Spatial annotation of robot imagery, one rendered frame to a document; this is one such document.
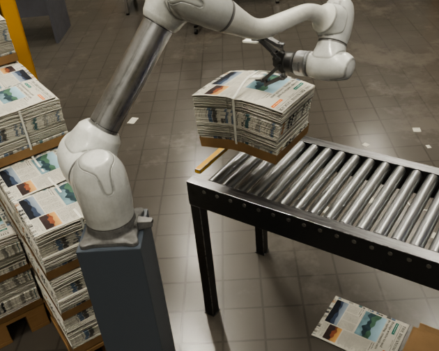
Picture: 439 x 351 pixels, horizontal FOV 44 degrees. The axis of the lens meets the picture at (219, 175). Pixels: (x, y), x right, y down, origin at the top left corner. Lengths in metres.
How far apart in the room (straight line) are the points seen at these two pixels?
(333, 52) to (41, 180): 1.32
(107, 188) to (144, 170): 2.28
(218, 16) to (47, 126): 1.24
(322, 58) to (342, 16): 0.15
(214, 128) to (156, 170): 1.74
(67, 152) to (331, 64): 0.92
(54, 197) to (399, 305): 1.70
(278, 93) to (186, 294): 1.28
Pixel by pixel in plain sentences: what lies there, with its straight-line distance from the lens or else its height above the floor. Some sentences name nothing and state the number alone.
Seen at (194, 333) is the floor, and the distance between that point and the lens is 2.75.
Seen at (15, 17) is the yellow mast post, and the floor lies 1.14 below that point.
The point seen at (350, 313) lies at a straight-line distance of 2.81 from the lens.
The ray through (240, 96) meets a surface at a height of 1.18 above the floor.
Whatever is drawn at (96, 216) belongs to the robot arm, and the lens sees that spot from 1.67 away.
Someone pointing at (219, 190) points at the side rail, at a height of 0.80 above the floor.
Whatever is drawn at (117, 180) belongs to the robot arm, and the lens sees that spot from 1.63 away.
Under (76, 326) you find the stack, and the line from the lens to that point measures 2.50.
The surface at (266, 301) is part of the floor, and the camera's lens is 2.85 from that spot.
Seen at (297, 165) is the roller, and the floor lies 0.80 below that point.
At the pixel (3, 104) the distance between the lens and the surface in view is 2.64.
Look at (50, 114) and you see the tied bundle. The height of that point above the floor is 1.00.
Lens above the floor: 2.10
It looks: 34 degrees down
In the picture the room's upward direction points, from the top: 6 degrees counter-clockwise
